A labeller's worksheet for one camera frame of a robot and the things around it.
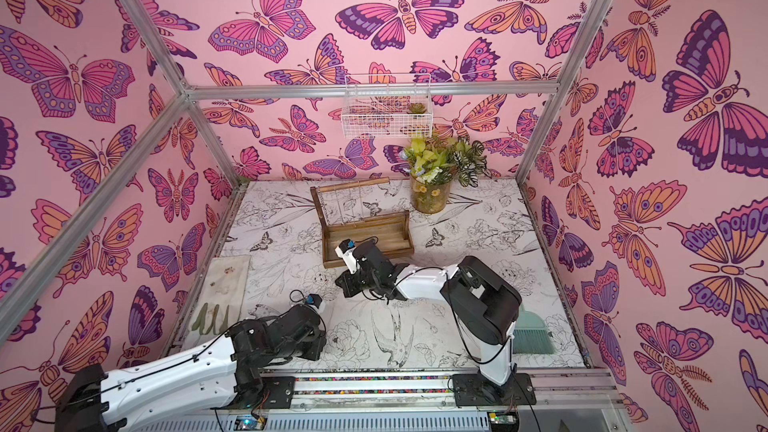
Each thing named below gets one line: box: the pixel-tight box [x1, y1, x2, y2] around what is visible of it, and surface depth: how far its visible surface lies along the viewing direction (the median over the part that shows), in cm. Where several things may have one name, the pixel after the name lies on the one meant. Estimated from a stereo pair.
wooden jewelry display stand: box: [310, 177, 415, 269], surface depth 103 cm
